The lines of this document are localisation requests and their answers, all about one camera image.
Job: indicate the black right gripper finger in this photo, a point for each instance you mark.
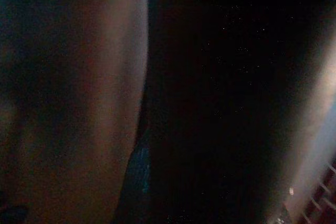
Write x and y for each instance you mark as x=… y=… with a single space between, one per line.
x=215 y=108

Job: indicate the white slatted frame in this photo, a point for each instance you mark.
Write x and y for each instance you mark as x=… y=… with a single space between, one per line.
x=324 y=195

